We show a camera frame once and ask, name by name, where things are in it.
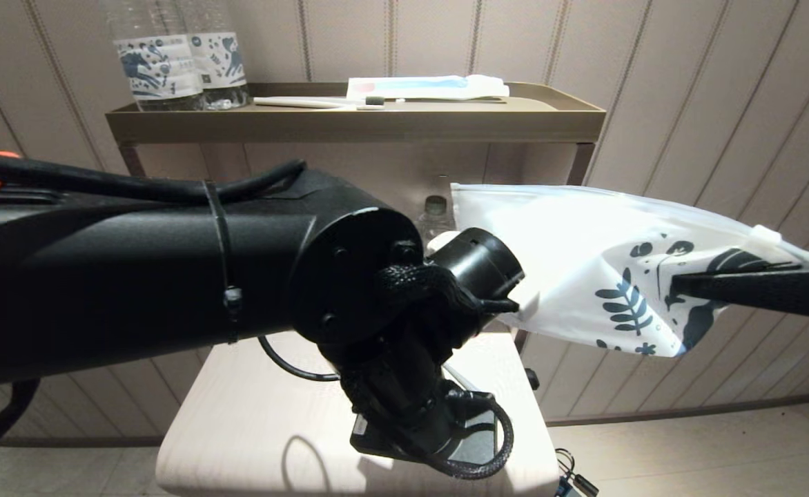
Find small clear water bottle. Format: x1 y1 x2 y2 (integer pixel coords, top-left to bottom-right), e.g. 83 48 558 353
418 195 457 235

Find black key bunch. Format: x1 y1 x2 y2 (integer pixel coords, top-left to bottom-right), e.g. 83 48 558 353
555 449 600 497

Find braided left arm cable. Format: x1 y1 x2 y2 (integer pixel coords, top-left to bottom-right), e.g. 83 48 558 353
339 266 516 480

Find white blue plastic wrapper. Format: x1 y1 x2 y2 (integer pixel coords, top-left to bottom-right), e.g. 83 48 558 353
450 183 809 358

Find white toothbrush dark bristles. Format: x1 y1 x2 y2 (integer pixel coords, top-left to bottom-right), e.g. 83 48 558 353
253 95 386 111

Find large clear water bottle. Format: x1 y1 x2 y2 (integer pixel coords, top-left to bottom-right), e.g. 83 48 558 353
180 0 250 110
101 0 206 111

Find brown open shelf unit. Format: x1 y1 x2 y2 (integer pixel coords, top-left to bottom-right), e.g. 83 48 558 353
106 81 607 353

